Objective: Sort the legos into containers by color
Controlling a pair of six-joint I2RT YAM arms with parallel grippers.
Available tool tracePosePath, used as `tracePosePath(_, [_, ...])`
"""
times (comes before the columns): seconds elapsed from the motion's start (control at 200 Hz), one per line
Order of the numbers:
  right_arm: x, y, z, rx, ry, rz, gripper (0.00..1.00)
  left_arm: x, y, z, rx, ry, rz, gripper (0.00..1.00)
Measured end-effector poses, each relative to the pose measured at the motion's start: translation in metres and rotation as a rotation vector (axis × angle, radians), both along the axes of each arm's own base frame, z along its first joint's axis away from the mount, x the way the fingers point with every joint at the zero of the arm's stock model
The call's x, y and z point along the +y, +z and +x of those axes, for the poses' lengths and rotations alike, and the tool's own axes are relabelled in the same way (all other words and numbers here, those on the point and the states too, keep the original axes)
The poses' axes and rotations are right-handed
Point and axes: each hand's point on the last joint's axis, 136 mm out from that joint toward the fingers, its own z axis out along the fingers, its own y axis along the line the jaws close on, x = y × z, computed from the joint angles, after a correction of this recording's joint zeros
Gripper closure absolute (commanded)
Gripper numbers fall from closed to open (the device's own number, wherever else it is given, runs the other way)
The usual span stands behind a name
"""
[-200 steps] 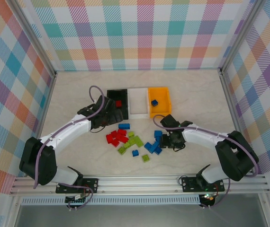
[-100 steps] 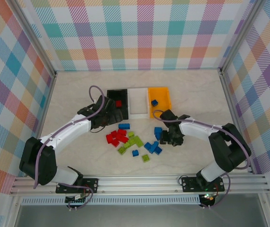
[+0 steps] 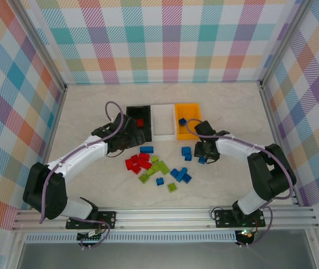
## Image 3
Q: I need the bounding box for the black plastic bin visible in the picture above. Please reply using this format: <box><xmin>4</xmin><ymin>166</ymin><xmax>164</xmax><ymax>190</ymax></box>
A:
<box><xmin>126</xmin><ymin>105</ymin><xmax>153</xmax><ymax>142</ymax></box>

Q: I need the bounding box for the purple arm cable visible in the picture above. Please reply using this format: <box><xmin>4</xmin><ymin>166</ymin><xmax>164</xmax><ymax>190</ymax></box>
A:
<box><xmin>185</xmin><ymin>119</ymin><xmax>297</xmax><ymax>249</ymax></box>
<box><xmin>39</xmin><ymin>101</ymin><xmax>126</xmax><ymax>225</ymax></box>

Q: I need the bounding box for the aluminium frame post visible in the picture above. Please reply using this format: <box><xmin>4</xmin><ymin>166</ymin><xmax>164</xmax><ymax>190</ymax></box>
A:
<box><xmin>12</xmin><ymin>0</ymin><xmax>68</xmax><ymax>93</ymax></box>
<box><xmin>259</xmin><ymin>0</ymin><xmax>316</xmax><ymax>89</ymax></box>

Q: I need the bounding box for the white plastic bin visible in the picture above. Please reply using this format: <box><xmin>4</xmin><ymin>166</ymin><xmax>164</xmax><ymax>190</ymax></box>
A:
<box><xmin>150</xmin><ymin>103</ymin><xmax>177</xmax><ymax>142</ymax></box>

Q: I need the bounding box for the yellow plastic bin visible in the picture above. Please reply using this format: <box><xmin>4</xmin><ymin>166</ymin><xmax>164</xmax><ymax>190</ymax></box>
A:
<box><xmin>174</xmin><ymin>103</ymin><xmax>202</xmax><ymax>141</ymax></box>

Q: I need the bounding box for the wide aluminium base rail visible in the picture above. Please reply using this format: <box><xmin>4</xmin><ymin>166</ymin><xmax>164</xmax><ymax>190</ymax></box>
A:
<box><xmin>11</xmin><ymin>206</ymin><xmax>319</xmax><ymax>232</ymax></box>

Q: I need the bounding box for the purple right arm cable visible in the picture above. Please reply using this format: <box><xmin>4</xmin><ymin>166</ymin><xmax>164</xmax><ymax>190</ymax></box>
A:
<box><xmin>185</xmin><ymin>119</ymin><xmax>297</xmax><ymax>249</ymax></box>

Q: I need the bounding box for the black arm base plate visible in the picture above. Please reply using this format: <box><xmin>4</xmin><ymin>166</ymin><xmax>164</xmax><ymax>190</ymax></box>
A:
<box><xmin>214</xmin><ymin>208</ymin><xmax>266</xmax><ymax>228</ymax></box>
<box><xmin>65</xmin><ymin>210</ymin><xmax>118</xmax><ymax>230</ymax></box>

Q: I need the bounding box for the grey metal panel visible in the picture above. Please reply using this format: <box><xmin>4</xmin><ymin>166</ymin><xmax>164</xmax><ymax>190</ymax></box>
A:
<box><xmin>16</xmin><ymin>242</ymin><xmax>317</xmax><ymax>269</ymax></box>

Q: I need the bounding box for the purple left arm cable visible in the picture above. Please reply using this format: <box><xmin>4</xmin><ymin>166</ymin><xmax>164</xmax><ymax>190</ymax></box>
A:
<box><xmin>39</xmin><ymin>101</ymin><xmax>126</xmax><ymax>225</ymax></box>

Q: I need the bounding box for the small controller board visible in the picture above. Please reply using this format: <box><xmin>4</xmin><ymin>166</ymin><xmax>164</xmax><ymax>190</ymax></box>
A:
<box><xmin>77</xmin><ymin>228</ymin><xmax>106</xmax><ymax>242</ymax></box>
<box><xmin>237</xmin><ymin>228</ymin><xmax>260</xmax><ymax>242</ymax></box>

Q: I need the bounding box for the aluminium side rail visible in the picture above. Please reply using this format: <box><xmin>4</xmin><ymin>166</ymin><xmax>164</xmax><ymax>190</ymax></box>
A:
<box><xmin>29</xmin><ymin>85</ymin><xmax>68</xmax><ymax>211</ymax></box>
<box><xmin>259</xmin><ymin>84</ymin><xmax>302</xmax><ymax>207</ymax></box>

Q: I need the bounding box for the white slotted cable duct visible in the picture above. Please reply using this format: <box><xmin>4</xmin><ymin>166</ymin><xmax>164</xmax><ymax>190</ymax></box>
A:
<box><xmin>25</xmin><ymin>233</ymin><xmax>238</xmax><ymax>244</ymax></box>

